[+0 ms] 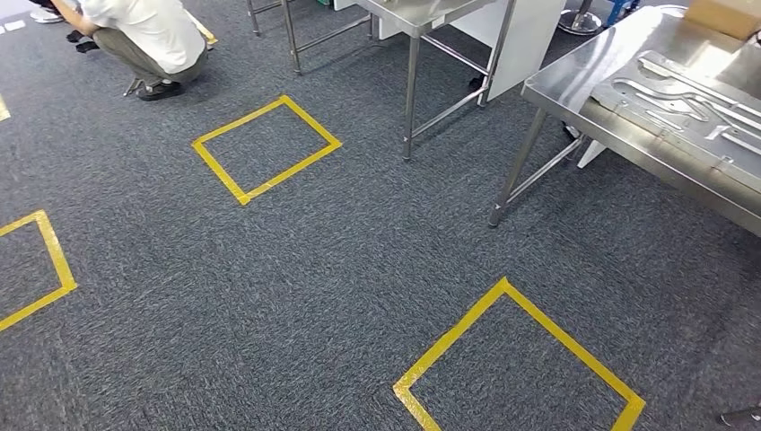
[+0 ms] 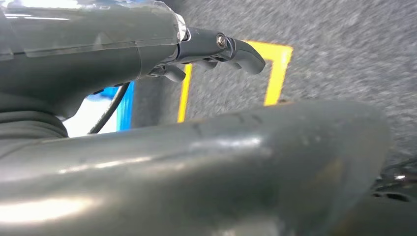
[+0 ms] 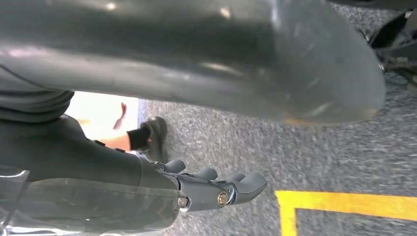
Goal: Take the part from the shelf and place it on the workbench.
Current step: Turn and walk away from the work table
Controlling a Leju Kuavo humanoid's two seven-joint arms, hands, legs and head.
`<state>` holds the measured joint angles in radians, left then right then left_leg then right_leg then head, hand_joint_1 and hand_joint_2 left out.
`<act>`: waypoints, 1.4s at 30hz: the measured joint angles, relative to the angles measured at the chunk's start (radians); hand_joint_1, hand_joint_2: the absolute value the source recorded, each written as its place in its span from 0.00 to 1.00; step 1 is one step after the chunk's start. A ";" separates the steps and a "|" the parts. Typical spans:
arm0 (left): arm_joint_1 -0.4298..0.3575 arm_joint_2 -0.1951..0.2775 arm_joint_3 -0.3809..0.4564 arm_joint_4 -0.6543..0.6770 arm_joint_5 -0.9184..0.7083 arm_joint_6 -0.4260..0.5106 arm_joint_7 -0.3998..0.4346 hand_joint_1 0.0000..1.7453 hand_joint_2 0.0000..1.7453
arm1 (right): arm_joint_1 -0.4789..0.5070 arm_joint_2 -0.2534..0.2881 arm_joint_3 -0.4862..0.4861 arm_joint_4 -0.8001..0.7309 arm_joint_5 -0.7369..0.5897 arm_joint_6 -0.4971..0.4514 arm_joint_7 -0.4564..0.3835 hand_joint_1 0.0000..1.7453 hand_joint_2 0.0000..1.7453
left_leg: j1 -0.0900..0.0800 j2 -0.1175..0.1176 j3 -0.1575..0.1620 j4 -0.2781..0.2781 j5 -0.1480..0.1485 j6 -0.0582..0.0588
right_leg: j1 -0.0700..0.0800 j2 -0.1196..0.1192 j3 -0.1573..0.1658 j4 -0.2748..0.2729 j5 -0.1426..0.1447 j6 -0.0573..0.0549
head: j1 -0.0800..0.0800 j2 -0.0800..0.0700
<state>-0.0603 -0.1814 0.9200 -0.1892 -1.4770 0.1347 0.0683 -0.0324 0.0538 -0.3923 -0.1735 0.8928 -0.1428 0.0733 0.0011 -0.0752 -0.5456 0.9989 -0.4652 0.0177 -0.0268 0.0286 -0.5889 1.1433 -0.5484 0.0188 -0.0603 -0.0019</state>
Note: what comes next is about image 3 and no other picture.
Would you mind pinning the dark grey floor mat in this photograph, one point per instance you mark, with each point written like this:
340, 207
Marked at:
293, 153

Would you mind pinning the person's leg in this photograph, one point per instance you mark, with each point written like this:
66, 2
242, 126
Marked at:
130, 140

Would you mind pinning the yellow floor tape square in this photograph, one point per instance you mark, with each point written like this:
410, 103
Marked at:
325, 202

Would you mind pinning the robot right leg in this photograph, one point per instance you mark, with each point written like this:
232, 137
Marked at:
195, 55

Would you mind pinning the person's foot dark shoe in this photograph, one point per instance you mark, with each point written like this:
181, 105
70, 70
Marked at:
158, 136

